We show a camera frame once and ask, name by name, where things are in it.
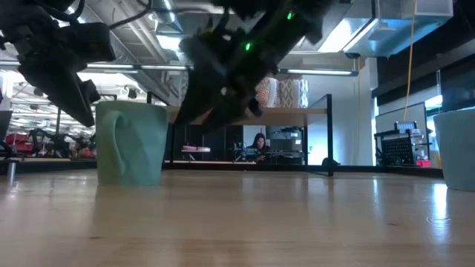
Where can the silver metal post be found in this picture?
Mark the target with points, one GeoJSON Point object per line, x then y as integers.
{"type": "Point", "coordinates": [12, 172]}

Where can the wooden shelf riser black legs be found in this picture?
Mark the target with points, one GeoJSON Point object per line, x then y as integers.
{"type": "Point", "coordinates": [289, 115]}

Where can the green faceted mug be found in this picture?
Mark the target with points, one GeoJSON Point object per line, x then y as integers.
{"type": "Point", "coordinates": [137, 148]}

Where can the black monitor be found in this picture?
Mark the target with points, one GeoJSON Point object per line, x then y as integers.
{"type": "Point", "coordinates": [5, 124]}

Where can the black ceiling camera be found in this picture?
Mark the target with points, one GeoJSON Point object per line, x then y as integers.
{"type": "Point", "coordinates": [352, 55]}

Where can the yellow container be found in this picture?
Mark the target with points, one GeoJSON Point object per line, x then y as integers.
{"type": "Point", "coordinates": [435, 158]}

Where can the silver spiral air duct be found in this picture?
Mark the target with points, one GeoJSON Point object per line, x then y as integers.
{"type": "Point", "coordinates": [126, 48]}

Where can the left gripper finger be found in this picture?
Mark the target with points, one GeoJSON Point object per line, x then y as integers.
{"type": "Point", "coordinates": [76, 92]}
{"type": "Point", "coordinates": [50, 87]}

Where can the grey storage bin stack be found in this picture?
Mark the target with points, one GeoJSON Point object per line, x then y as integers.
{"type": "Point", "coordinates": [289, 142]}

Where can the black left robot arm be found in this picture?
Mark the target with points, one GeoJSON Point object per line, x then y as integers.
{"type": "Point", "coordinates": [22, 15]}

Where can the light blue faceted mug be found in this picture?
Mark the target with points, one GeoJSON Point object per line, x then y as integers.
{"type": "Point", "coordinates": [458, 152]}

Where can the long ceiling light strip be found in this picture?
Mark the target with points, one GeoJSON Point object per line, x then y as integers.
{"type": "Point", "coordinates": [319, 71]}

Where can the person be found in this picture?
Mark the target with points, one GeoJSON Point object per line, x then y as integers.
{"type": "Point", "coordinates": [259, 146]}

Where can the black aluminium table frame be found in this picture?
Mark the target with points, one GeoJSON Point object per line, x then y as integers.
{"type": "Point", "coordinates": [371, 169]}

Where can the silver round air duct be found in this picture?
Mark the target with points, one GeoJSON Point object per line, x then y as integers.
{"type": "Point", "coordinates": [165, 16]}

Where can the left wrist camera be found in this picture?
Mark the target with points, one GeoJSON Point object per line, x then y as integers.
{"type": "Point", "coordinates": [92, 41]}

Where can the black perforated rack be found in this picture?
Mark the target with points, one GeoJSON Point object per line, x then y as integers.
{"type": "Point", "coordinates": [399, 150]}

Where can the brown patterned mug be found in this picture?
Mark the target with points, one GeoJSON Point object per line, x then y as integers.
{"type": "Point", "coordinates": [293, 94]}

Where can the pink tray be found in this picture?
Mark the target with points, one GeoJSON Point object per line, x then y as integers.
{"type": "Point", "coordinates": [194, 148]}

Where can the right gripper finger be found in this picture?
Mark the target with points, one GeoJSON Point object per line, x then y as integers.
{"type": "Point", "coordinates": [194, 96]}
{"type": "Point", "coordinates": [234, 107]}

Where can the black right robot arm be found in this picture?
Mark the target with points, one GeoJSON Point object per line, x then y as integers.
{"type": "Point", "coordinates": [282, 29]}

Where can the small red box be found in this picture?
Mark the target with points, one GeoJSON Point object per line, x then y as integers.
{"type": "Point", "coordinates": [423, 163]}

